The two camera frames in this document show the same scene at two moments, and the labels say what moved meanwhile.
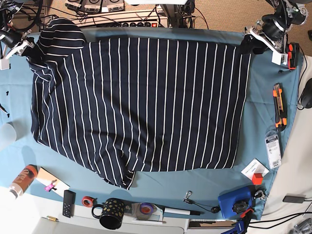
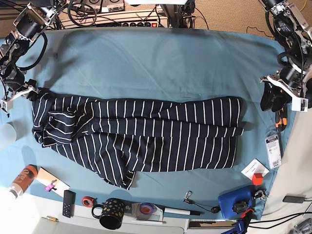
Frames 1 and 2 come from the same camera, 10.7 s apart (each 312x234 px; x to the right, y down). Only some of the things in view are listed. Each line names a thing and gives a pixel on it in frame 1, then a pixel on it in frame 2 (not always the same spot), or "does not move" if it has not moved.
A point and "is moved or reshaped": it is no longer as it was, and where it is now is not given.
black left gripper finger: [258, 47] -> [281, 99]
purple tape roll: [146, 208] does not move
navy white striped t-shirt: [147, 104] is moved or reshaped
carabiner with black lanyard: [187, 199] does not move
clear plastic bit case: [274, 149] does not move
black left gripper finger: [248, 42] -> [268, 93]
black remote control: [68, 203] does not move
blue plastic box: [226, 201] does not move
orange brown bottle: [23, 180] does not move
